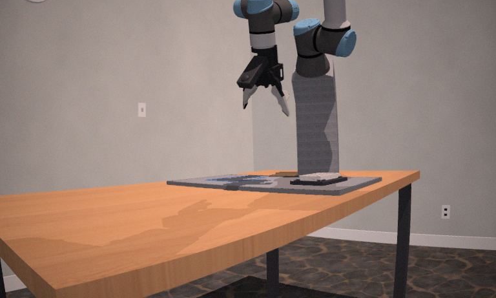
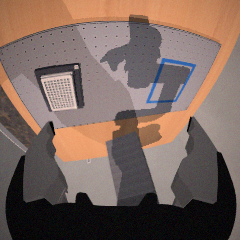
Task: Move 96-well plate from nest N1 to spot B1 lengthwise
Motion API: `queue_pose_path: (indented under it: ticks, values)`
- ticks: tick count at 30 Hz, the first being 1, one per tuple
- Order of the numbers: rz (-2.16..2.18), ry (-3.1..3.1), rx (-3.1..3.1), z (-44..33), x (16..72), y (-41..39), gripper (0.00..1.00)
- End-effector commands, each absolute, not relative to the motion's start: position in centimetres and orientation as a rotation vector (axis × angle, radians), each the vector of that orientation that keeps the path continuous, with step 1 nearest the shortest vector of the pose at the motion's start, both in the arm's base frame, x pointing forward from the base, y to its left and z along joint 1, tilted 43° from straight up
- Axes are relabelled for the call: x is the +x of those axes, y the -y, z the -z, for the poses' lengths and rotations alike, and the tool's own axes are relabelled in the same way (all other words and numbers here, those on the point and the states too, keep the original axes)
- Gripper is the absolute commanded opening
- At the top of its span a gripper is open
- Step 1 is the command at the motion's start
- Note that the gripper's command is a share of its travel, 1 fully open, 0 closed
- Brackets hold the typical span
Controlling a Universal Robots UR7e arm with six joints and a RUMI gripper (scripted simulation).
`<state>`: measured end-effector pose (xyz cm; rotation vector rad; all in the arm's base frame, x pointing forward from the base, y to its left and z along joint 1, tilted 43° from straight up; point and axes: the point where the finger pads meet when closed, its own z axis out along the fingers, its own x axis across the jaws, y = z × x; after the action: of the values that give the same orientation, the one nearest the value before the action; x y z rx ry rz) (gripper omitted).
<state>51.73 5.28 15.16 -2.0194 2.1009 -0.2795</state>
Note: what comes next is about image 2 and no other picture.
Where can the white well plate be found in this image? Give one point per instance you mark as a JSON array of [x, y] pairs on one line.
[[60, 90]]

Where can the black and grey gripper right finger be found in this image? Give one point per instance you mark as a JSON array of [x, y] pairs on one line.
[[203, 185]]

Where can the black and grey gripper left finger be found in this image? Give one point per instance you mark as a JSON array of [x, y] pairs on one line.
[[37, 183]]

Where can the blue tape outline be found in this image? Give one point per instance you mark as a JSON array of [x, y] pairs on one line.
[[158, 74]]

